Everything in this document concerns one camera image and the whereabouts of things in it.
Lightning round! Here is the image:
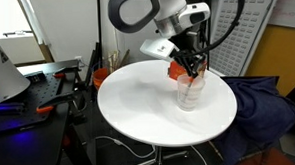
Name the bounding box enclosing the orange and grey marker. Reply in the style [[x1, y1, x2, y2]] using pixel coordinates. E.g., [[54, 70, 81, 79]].
[[179, 74, 199, 107]]

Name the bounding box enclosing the black camera tripod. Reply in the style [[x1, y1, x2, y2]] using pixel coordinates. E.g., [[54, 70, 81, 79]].
[[197, 0, 219, 60]]

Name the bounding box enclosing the whiteboard with writing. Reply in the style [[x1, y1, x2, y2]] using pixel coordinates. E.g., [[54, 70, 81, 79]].
[[267, 0, 295, 32]]

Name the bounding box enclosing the black perforated breadboard table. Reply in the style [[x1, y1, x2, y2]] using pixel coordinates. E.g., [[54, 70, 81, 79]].
[[0, 58, 85, 135]]

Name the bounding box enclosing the white floor cable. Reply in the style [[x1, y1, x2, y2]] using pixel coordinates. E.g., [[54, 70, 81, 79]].
[[95, 133, 158, 162]]

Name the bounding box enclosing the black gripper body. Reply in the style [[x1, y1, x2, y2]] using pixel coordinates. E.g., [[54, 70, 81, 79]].
[[169, 29, 209, 59]]

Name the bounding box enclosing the orange bucket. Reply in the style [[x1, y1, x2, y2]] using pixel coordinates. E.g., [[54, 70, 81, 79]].
[[92, 67, 111, 91]]

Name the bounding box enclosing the bundle of wooden sticks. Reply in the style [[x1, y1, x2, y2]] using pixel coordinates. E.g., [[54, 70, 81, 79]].
[[106, 48, 132, 75]]

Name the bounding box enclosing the black clamp with orange handle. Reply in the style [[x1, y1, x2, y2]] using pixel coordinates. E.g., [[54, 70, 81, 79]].
[[52, 64, 82, 80], [35, 91, 78, 115]]

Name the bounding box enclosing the white louvered panel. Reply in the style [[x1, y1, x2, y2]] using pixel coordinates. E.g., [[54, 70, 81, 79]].
[[203, 0, 285, 79]]

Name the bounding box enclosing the clear plastic measuring cup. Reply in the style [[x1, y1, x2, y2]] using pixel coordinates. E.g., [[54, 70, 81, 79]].
[[175, 72, 208, 112]]

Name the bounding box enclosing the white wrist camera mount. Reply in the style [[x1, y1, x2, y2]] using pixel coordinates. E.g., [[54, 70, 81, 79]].
[[139, 36, 177, 64]]

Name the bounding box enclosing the bright window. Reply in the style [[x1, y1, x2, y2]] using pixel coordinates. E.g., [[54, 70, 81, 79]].
[[0, 0, 39, 40]]

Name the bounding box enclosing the chrome table base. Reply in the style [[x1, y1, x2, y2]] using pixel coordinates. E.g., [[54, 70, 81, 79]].
[[123, 144, 191, 165]]

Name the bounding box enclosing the black vertical pole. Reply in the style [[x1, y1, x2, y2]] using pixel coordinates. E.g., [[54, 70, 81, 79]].
[[96, 0, 105, 70]]

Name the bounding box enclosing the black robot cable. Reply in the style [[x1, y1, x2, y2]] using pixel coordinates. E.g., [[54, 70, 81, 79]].
[[180, 0, 249, 57]]

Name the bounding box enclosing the white wall outlet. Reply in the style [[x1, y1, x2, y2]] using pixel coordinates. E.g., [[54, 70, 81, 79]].
[[74, 55, 85, 68]]

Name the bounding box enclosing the dark blue cloth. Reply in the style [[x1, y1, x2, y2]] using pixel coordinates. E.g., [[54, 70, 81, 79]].
[[208, 73, 295, 165]]

